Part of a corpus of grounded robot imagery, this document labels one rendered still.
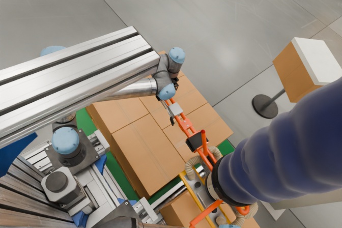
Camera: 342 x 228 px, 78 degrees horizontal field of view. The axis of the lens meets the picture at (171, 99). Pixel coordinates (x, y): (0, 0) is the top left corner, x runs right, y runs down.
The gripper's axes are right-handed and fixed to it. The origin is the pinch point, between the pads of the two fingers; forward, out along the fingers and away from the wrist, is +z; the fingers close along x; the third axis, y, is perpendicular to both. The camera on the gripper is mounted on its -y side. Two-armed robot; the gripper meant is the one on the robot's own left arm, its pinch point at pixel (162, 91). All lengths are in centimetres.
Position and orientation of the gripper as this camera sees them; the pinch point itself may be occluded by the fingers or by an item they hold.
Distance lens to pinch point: 126.2
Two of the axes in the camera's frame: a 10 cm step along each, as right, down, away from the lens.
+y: 5.3, 7.8, -3.5
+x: 8.2, -3.6, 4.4
